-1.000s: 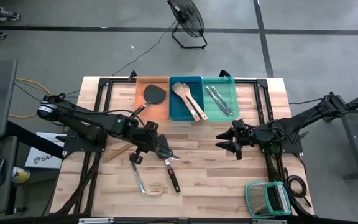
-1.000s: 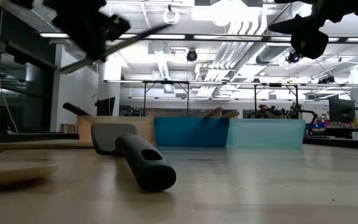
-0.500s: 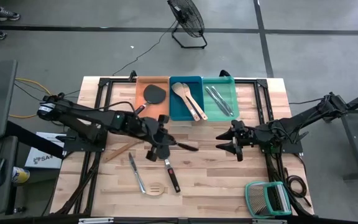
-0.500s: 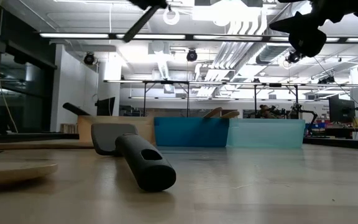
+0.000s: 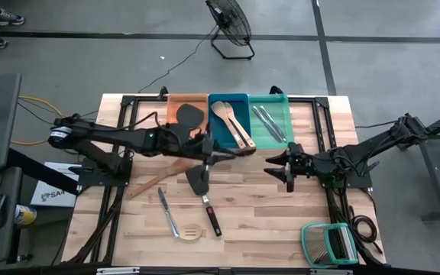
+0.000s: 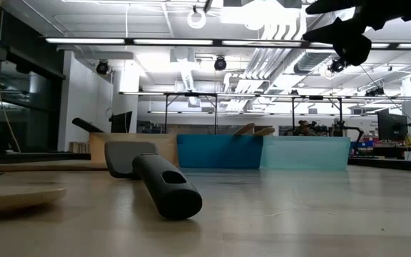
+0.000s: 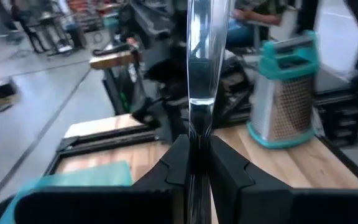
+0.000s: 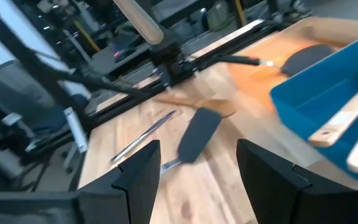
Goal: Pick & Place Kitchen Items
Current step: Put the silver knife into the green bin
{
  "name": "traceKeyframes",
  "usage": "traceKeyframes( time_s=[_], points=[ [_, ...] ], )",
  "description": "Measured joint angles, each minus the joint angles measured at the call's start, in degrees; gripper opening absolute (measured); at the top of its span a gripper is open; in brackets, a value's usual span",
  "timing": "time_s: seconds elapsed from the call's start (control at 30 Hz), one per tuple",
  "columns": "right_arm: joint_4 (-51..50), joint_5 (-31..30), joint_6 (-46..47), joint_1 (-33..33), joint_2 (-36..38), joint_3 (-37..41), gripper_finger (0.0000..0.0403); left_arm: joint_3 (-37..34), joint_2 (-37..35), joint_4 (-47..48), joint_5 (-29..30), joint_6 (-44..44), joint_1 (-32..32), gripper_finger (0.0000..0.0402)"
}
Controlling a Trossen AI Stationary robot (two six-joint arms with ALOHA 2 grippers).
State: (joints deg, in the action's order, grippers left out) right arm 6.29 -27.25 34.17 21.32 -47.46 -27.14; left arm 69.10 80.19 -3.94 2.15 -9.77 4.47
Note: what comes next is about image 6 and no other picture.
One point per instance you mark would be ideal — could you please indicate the blue plastic bin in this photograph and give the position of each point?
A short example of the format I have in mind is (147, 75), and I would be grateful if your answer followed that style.
(219, 151)

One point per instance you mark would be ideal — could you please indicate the person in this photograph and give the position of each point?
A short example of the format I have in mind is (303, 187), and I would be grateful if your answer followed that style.
(305, 128)

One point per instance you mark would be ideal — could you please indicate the black ceiling spotlight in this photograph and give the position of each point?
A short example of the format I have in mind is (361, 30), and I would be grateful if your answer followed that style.
(102, 67)
(337, 66)
(220, 63)

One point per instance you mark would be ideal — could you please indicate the orange plastic bin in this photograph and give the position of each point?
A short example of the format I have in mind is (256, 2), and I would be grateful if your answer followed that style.
(96, 148)

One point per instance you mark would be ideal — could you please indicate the black metal workstation frame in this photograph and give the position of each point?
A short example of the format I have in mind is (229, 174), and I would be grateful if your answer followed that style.
(215, 110)

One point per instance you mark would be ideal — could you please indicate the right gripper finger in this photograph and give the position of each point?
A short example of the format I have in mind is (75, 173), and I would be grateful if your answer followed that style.
(334, 7)
(330, 32)

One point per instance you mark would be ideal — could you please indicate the wooden slotted spatula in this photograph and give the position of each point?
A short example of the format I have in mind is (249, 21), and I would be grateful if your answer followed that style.
(13, 200)

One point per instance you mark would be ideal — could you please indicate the ceiling light strip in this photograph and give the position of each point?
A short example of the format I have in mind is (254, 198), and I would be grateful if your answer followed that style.
(173, 42)

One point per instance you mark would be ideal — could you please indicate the wooden spork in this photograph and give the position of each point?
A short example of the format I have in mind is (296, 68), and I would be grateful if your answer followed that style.
(265, 131)

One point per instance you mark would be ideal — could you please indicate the turquoise plastic bin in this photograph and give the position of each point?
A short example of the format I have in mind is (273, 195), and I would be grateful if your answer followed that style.
(305, 153)

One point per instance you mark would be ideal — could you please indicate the black aluminium frame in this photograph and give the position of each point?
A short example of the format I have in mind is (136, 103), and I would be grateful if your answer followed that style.
(30, 156)
(398, 165)

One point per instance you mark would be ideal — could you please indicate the black rectangular spatula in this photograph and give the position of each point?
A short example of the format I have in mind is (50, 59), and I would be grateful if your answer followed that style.
(166, 192)

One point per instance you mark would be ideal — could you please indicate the black background robot arm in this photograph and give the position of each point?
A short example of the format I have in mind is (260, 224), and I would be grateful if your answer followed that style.
(341, 128)

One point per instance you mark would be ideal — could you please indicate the black monitor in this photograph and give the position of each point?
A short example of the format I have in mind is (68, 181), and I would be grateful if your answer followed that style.
(392, 125)
(121, 122)

